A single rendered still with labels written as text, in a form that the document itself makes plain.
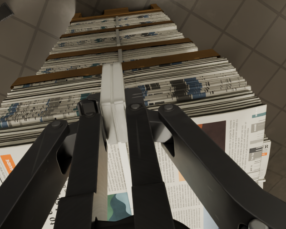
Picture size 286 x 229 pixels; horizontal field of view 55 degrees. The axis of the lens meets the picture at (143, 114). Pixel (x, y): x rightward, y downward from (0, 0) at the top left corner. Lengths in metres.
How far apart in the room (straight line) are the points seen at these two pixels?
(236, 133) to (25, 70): 1.26
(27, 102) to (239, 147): 0.32
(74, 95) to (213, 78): 0.21
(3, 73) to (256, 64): 1.31
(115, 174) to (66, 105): 0.12
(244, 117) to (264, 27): 1.22
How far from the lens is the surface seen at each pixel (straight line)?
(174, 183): 0.40
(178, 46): 0.70
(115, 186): 0.40
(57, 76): 0.52
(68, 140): 0.16
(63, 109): 0.41
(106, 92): 0.17
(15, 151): 0.37
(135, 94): 0.18
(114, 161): 0.37
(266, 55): 1.62
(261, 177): 1.18
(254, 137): 0.39
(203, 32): 1.45
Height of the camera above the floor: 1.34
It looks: 59 degrees down
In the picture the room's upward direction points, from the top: 169 degrees clockwise
